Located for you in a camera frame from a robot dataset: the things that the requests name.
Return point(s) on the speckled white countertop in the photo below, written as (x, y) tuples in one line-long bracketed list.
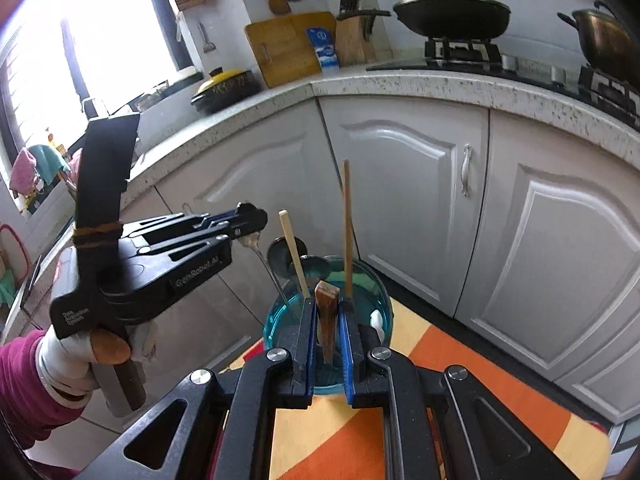
[(400, 85)]

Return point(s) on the person's left forearm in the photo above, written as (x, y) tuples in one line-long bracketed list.
[(25, 390)]

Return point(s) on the black gas stove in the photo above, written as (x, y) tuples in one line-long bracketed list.
[(460, 52)]

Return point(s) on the pink cloth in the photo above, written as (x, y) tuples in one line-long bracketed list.
[(22, 170)]

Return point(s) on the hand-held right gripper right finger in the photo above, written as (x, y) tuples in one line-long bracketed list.
[(346, 350)]

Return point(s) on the brown wooden chopstick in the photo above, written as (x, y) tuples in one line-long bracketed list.
[(346, 220)]

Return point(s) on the white ceramic spoon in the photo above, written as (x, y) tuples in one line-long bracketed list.
[(377, 322)]

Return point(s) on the person's left hand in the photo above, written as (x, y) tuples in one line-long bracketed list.
[(65, 360)]

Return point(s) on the wooden knife block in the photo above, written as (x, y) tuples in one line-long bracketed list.
[(352, 40)]

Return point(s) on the blue glass bowl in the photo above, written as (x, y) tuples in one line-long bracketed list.
[(367, 280)]

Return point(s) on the white cabinet door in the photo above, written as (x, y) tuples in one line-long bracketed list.
[(250, 175), (565, 260), (400, 185)]

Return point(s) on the wooden cutting board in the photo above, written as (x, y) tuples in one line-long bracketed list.
[(285, 50)]

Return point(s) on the yellow black casserole pot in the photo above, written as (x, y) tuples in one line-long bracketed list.
[(225, 90)]

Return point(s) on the metal peeler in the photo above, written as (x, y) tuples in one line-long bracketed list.
[(207, 47)]

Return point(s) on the blue white packet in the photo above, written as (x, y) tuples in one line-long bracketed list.
[(325, 55)]

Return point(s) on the orange striped mat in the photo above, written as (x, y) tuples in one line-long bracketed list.
[(325, 445)]

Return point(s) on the bronze metal pot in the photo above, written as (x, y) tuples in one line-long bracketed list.
[(605, 40)]

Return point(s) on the teal cloth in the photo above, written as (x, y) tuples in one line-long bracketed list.
[(50, 160)]

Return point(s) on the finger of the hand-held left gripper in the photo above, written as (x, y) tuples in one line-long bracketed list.
[(200, 245), (250, 212)]

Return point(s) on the pale wooden chopstick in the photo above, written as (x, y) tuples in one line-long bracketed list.
[(293, 250)]

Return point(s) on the black wok with lid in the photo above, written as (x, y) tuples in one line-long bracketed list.
[(450, 17)]

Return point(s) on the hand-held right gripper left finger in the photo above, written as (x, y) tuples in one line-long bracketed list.
[(311, 350)]

